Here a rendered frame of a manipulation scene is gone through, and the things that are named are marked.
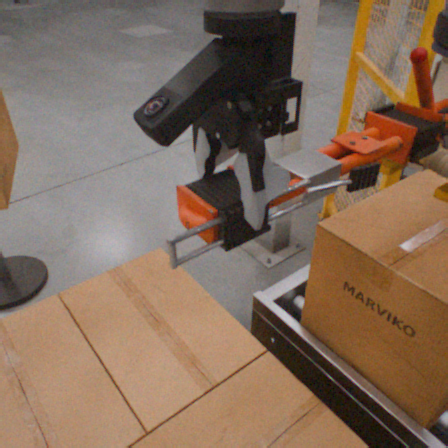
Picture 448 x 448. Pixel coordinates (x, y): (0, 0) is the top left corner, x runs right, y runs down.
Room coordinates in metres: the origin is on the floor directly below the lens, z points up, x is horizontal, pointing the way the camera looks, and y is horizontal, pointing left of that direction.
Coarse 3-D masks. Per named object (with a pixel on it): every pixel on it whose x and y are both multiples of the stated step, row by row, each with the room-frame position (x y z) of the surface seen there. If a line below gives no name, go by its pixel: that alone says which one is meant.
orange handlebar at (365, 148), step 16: (368, 128) 0.62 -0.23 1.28; (336, 144) 0.56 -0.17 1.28; (352, 144) 0.55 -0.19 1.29; (368, 144) 0.55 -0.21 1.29; (384, 144) 0.55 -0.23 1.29; (400, 144) 0.57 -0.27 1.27; (352, 160) 0.51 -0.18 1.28; (368, 160) 0.53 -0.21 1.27; (192, 208) 0.40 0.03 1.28; (192, 224) 0.37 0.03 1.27
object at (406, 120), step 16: (368, 112) 0.63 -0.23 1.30; (384, 112) 0.66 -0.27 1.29; (400, 112) 0.66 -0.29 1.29; (416, 112) 0.65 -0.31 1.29; (432, 112) 0.63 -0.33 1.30; (384, 128) 0.60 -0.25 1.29; (400, 128) 0.58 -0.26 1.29; (416, 128) 0.57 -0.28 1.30; (432, 128) 0.58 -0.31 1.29; (416, 144) 0.58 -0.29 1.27; (432, 144) 0.60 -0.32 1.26; (400, 160) 0.57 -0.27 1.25; (416, 160) 0.57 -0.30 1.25
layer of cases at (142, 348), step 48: (96, 288) 1.01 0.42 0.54; (144, 288) 1.01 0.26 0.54; (192, 288) 1.01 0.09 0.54; (0, 336) 0.81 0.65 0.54; (48, 336) 0.81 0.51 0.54; (96, 336) 0.81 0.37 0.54; (144, 336) 0.81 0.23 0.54; (192, 336) 0.81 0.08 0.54; (240, 336) 0.81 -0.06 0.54; (0, 384) 0.65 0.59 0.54; (48, 384) 0.65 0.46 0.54; (96, 384) 0.65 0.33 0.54; (144, 384) 0.65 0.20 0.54; (192, 384) 0.65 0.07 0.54; (240, 384) 0.65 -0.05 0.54; (288, 384) 0.65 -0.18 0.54; (0, 432) 0.52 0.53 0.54; (48, 432) 0.52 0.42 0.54; (96, 432) 0.52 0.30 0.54; (144, 432) 0.52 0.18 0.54; (192, 432) 0.52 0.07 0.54; (240, 432) 0.52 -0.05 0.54; (288, 432) 0.52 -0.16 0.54; (336, 432) 0.52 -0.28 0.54
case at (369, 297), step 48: (384, 192) 0.97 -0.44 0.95; (432, 192) 0.97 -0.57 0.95; (336, 240) 0.78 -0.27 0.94; (384, 240) 0.76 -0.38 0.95; (432, 240) 0.76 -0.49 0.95; (336, 288) 0.75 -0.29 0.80; (384, 288) 0.66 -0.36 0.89; (432, 288) 0.60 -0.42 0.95; (336, 336) 0.73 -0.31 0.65; (384, 336) 0.63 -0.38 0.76; (432, 336) 0.56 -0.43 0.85; (384, 384) 0.60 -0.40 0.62; (432, 384) 0.53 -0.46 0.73
